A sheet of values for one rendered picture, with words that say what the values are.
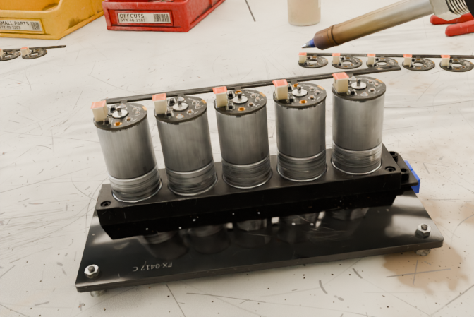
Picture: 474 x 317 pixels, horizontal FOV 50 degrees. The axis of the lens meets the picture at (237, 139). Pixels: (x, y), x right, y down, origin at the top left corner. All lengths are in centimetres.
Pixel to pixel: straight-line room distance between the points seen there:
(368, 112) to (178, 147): 9
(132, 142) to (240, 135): 5
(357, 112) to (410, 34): 27
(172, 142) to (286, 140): 5
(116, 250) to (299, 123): 10
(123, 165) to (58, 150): 12
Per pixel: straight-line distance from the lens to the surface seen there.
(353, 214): 25
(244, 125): 23
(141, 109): 24
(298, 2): 52
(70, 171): 33
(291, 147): 24
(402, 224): 24
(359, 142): 25
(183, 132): 23
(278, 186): 25
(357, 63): 43
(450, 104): 37
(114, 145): 24
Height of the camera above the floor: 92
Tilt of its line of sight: 30 degrees down
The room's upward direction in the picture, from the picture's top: 6 degrees counter-clockwise
